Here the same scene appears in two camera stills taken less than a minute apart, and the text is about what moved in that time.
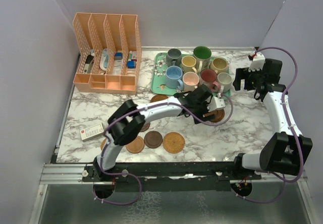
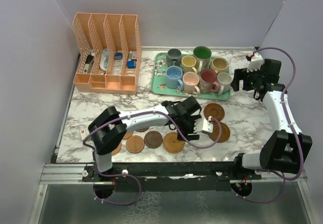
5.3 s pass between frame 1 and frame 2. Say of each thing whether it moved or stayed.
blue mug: stayed
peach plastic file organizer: stayed
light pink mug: stayed
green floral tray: stayed
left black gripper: moved
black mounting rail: stayed
